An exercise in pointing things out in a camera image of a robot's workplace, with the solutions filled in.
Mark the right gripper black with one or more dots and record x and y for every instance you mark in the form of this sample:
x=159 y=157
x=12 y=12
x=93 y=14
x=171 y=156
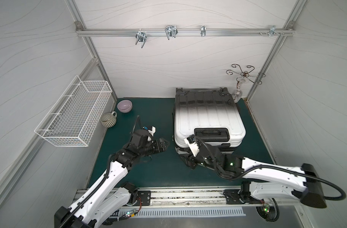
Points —
x=189 y=155

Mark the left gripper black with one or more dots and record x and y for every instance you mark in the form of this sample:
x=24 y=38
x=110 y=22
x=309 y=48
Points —
x=157 y=145

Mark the silver black hardshell suitcase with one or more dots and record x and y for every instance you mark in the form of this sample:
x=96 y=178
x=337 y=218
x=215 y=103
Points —
x=210 y=114

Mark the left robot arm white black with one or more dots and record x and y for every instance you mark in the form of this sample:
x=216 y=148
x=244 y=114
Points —
x=96 y=205

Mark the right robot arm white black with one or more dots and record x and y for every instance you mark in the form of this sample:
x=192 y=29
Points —
x=262 y=180

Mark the green table mat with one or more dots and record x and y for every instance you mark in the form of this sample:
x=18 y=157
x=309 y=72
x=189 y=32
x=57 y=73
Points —
x=161 y=170

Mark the purple ceramic bowl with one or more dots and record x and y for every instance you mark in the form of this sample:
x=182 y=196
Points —
x=125 y=106

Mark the striped ceramic mug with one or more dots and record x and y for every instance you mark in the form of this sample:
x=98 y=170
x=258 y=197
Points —
x=108 y=120

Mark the white vent grille strip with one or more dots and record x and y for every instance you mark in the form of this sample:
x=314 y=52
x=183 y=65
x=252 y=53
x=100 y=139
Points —
x=210 y=212

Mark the clear wine glass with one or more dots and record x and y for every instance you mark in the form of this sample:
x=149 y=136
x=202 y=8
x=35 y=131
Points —
x=238 y=93

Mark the black metal hook stand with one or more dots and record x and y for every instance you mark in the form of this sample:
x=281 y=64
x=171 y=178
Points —
x=244 y=75

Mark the metal U-bolt clamp left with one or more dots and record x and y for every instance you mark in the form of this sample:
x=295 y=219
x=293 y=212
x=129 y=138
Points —
x=140 y=37

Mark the metal u-bolt clamp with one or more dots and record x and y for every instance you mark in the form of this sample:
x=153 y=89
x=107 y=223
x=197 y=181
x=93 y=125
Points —
x=140 y=37
x=171 y=31

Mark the metal U-bolt clamp middle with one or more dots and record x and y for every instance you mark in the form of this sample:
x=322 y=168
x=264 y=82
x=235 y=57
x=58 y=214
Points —
x=171 y=31

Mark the small metal hook clamp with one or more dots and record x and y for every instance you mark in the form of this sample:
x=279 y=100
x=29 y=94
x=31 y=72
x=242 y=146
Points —
x=203 y=31

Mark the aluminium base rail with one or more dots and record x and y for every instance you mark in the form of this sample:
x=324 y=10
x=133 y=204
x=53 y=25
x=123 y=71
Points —
x=212 y=196

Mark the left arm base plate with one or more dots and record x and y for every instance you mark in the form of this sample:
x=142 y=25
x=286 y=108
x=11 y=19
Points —
x=139 y=197

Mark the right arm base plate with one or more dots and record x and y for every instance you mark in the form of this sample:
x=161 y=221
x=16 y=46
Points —
x=239 y=197

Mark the white wire basket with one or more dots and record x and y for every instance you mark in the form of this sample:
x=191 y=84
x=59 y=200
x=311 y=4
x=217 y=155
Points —
x=72 y=120

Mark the aluminium cross rail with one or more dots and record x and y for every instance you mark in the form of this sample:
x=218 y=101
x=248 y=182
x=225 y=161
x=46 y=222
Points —
x=186 y=32

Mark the metal bracket clamp right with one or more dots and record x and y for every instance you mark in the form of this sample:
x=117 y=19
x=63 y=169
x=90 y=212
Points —
x=272 y=32

